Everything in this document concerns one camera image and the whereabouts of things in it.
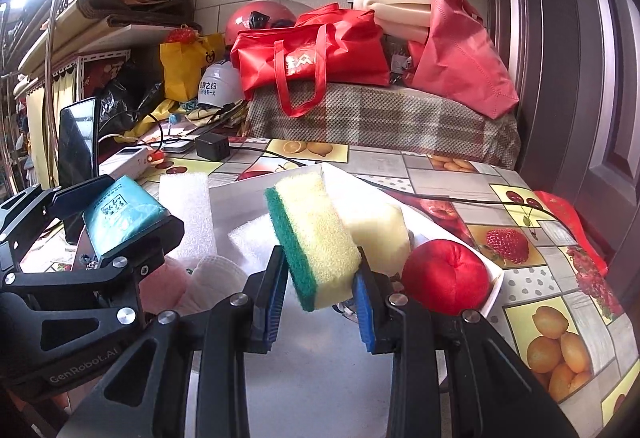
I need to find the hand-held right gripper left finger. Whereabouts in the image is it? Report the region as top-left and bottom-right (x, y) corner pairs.
(57, 245), (290, 438)

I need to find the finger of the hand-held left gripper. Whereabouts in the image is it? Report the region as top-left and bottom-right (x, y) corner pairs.
(0, 175), (118, 244)
(0, 213), (186, 371)

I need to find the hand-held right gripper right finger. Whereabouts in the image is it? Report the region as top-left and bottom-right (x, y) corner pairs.
(351, 252), (581, 438)

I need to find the teal tissue packet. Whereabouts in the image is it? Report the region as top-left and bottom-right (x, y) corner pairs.
(82, 175), (171, 264)

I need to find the yellow and green sponge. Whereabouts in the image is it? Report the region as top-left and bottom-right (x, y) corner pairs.
(264, 171), (363, 312)

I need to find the white cardboard box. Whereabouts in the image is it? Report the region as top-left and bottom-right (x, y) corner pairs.
(182, 161), (505, 438)

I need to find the red plush fruit toy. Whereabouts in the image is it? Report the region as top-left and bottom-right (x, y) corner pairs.
(401, 239), (492, 316)

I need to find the pink fluffy pouch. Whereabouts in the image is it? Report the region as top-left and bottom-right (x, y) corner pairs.
(139, 255), (196, 316)

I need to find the black smartphone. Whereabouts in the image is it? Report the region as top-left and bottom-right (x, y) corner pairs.
(57, 97), (99, 246)

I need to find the white foam sheet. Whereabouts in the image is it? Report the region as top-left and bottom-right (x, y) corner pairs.
(227, 213), (281, 269)
(159, 172), (216, 261)

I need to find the white knitted cloth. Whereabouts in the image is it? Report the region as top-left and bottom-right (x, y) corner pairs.
(175, 254), (251, 316)

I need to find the white power strip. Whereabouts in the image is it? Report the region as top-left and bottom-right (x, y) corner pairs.
(97, 145), (168, 179)

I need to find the yellow curtain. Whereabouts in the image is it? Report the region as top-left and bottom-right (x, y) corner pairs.
(22, 83), (76, 191)

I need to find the cream sponge block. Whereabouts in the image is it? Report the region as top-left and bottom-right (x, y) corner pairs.
(342, 201), (412, 278)

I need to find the black plastic bag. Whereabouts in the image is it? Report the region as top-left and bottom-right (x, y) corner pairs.
(95, 63), (166, 129)

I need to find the steel tube rack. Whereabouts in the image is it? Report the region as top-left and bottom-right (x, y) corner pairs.
(0, 0), (116, 189)

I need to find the black power adapter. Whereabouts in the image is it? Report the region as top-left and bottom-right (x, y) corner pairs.
(195, 132), (231, 161)

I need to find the white metal shelf rack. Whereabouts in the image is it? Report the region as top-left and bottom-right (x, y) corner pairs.
(15, 13), (201, 189)

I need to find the yellow crumpled cloth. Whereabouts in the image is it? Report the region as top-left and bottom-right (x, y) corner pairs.
(125, 98), (251, 139)

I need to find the yellow shopping bag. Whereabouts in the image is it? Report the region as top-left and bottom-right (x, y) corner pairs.
(160, 32), (226, 102)

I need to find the white helmet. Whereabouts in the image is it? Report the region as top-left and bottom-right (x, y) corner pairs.
(196, 60), (246, 109)

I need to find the plaid covered box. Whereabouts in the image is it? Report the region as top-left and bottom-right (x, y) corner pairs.
(245, 81), (521, 169)

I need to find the red printed gift bag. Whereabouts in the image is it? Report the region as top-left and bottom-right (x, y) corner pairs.
(532, 189), (610, 276)

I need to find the red tote bag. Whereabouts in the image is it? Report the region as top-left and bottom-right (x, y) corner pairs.
(230, 2), (391, 118)

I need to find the red helmet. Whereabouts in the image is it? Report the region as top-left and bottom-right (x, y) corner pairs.
(225, 0), (313, 46)

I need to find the pinkish red fabric bag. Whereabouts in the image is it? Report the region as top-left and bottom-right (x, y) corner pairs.
(407, 0), (521, 120)

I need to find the cream foam roll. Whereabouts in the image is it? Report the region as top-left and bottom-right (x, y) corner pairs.
(352, 0), (433, 44)

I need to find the grey metal door leaf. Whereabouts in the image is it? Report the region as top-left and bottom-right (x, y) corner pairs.
(480, 0), (640, 269)

